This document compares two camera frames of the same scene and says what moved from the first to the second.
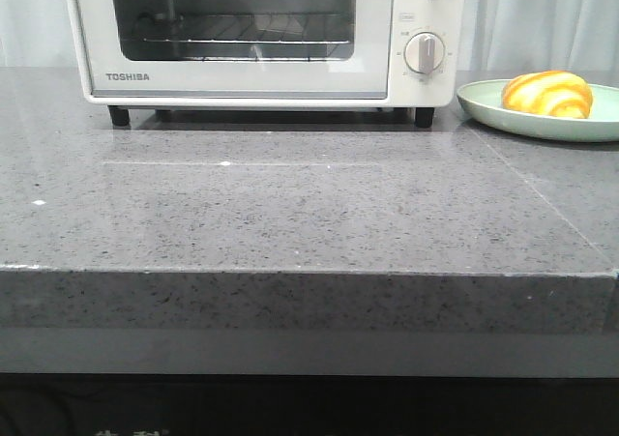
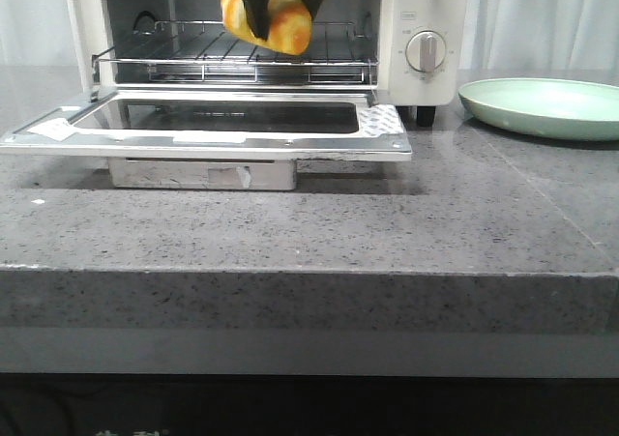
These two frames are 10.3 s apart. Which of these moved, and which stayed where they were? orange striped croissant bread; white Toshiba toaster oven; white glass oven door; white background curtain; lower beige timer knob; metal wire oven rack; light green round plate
Moved: metal wire oven rack; white glass oven door; orange striped croissant bread
Stayed: lower beige timer knob; white background curtain; white Toshiba toaster oven; light green round plate
